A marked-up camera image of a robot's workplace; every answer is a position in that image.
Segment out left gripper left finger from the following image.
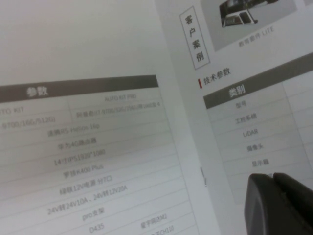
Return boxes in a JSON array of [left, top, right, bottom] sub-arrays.
[[244, 173, 298, 235]]

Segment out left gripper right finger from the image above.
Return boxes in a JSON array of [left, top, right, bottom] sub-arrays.
[[273, 172, 313, 235]]

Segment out white product catalogue book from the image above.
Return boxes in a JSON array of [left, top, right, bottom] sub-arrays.
[[0, 0, 313, 235]]

